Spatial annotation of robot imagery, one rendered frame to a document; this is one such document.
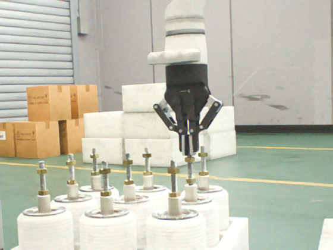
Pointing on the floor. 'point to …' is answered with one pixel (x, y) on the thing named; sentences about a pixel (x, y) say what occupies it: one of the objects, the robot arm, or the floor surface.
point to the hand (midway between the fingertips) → (188, 144)
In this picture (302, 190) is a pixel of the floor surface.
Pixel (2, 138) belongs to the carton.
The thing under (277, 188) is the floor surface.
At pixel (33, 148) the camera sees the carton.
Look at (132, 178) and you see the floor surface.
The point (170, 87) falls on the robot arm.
